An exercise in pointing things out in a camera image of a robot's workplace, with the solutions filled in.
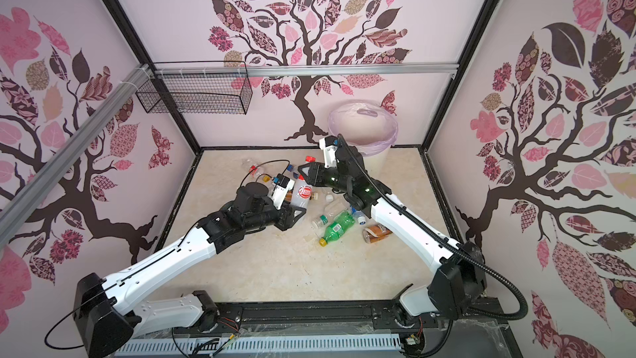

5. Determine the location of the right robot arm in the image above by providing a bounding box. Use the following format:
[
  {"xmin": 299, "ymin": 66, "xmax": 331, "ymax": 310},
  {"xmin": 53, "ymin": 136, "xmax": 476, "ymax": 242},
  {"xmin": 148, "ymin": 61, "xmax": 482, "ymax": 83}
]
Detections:
[{"xmin": 300, "ymin": 136, "xmax": 486, "ymax": 320}]

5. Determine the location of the white bin with purple liner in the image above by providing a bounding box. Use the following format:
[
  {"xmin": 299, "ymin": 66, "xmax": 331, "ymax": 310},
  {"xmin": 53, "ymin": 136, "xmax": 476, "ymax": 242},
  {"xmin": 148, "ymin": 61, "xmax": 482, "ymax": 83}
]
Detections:
[{"xmin": 328, "ymin": 101, "xmax": 398, "ymax": 175}]

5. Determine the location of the back aluminium rail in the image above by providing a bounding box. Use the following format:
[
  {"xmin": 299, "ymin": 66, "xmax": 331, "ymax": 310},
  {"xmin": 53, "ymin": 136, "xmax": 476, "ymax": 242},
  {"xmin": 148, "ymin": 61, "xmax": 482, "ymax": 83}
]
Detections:
[{"xmin": 154, "ymin": 62, "xmax": 459, "ymax": 77}]

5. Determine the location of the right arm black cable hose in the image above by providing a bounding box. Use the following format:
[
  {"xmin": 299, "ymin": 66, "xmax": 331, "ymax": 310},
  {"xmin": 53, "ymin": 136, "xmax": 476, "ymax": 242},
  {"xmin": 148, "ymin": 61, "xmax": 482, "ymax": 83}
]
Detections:
[{"xmin": 337, "ymin": 133, "xmax": 528, "ymax": 322}]

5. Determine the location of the black wire basket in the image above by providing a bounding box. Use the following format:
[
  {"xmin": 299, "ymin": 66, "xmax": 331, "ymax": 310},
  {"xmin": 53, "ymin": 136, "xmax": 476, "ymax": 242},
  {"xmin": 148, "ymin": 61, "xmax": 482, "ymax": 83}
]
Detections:
[{"xmin": 136, "ymin": 60, "xmax": 253, "ymax": 115}]

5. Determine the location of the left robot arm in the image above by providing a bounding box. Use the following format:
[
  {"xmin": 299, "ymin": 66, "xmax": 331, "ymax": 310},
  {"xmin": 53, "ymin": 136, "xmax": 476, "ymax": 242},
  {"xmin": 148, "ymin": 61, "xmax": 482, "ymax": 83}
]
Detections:
[{"xmin": 72, "ymin": 182, "xmax": 306, "ymax": 357}]

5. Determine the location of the green-label clear white-cap bottle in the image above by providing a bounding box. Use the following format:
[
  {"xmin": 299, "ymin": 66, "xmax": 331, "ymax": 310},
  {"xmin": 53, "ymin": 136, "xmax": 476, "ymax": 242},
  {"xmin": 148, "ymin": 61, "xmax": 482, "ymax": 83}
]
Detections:
[{"xmin": 311, "ymin": 200, "xmax": 349, "ymax": 229}]

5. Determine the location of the aluminium rail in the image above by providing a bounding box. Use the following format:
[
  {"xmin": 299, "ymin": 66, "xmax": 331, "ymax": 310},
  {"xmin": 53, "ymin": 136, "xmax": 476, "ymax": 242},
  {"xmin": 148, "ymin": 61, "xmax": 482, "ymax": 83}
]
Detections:
[
  {"xmin": 1, "ymin": 64, "xmax": 152, "ymax": 246},
  {"xmin": 154, "ymin": 62, "xmax": 459, "ymax": 77}
]

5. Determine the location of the left aluminium rail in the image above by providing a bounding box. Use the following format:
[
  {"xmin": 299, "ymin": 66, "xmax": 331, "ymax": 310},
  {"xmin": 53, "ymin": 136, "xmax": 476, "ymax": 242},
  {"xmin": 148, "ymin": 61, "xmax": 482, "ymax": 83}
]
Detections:
[{"xmin": 1, "ymin": 64, "xmax": 152, "ymax": 246}]

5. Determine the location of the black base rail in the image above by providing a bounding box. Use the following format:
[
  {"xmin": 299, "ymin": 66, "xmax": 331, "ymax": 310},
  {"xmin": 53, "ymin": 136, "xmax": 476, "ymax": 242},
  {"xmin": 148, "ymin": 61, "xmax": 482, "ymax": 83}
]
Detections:
[{"xmin": 132, "ymin": 300, "xmax": 522, "ymax": 357}]

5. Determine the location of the blue-label clear water bottle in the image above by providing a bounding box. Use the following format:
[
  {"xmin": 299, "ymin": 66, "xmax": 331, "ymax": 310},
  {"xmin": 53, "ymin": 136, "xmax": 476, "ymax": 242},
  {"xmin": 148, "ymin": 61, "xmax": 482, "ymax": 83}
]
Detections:
[{"xmin": 352, "ymin": 209, "xmax": 367, "ymax": 226}]

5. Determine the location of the white slotted cable duct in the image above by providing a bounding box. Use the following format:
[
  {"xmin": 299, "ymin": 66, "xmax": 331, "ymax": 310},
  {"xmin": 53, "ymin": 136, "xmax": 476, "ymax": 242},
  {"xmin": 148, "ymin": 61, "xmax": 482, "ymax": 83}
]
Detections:
[{"xmin": 114, "ymin": 334, "xmax": 401, "ymax": 357}]

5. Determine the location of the brown coffee bottle right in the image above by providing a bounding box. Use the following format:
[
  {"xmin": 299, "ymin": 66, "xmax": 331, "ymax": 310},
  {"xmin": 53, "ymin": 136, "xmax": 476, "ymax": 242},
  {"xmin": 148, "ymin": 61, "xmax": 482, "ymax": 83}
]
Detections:
[{"xmin": 362, "ymin": 224, "xmax": 393, "ymax": 244}]

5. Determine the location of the green soda bottle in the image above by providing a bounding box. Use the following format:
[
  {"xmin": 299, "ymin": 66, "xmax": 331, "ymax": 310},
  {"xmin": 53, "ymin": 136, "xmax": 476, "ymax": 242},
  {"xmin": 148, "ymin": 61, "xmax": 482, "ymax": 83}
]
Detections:
[{"xmin": 319, "ymin": 211, "xmax": 356, "ymax": 247}]

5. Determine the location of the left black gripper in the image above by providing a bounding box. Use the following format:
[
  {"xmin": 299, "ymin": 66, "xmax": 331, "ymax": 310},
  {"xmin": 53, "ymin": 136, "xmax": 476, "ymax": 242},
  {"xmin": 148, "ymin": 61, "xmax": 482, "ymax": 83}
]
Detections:
[{"xmin": 244, "ymin": 197, "xmax": 307, "ymax": 231}]

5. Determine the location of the red-cap clear bottle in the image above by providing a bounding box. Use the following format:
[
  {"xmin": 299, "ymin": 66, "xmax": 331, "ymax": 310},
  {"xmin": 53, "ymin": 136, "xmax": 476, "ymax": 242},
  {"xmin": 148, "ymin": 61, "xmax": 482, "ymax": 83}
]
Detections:
[{"xmin": 291, "ymin": 166, "xmax": 313, "ymax": 208}]

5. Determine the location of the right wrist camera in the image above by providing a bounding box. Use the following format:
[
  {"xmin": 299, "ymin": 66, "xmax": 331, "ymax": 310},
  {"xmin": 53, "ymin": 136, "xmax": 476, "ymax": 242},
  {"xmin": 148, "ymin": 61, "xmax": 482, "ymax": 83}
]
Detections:
[{"xmin": 319, "ymin": 136, "xmax": 339, "ymax": 168}]

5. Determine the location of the crumpled clear white-cap bottle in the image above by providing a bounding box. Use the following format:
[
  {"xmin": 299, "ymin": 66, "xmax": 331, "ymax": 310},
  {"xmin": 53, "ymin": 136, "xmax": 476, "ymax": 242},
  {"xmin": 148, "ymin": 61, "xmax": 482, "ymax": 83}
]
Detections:
[{"xmin": 325, "ymin": 193, "xmax": 337, "ymax": 204}]

